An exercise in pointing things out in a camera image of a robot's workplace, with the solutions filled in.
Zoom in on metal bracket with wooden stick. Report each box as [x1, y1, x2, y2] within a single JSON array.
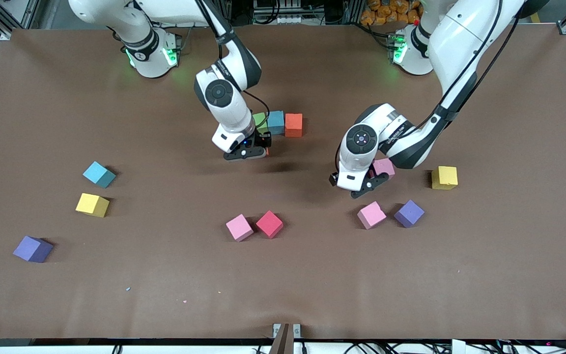
[[269, 323, 302, 354]]

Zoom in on pink foam cube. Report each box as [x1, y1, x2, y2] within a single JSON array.
[[372, 158, 396, 180], [226, 214, 255, 242], [357, 201, 387, 230]]

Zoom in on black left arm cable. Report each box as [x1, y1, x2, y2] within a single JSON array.
[[430, 0, 527, 123]]

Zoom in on orange foam cube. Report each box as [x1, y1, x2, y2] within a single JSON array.
[[284, 113, 304, 138]]

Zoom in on yellow foam cube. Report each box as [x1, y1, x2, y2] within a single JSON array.
[[431, 166, 459, 190], [76, 193, 110, 218]]

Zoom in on teal foam cube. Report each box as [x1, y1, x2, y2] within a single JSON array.
[[83, 161, 116, 189], [268, 111, 286, 136]]

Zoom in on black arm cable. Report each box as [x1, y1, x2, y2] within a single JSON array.
[[241, 90, 271, 133], [430, 0, 527, 123]]

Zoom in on purple foam cube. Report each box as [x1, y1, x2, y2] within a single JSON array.
[[394, 200, 425, 228], [13, 236, 54, 264]]

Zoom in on pile of orange items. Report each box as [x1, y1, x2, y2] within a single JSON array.
[[361, 0, 424, 26]]

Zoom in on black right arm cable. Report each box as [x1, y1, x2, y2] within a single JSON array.
[[241, 90, 271, 133]]

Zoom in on brown table cover sheet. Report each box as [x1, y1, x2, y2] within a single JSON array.
[[0, 24, 566, 341]]

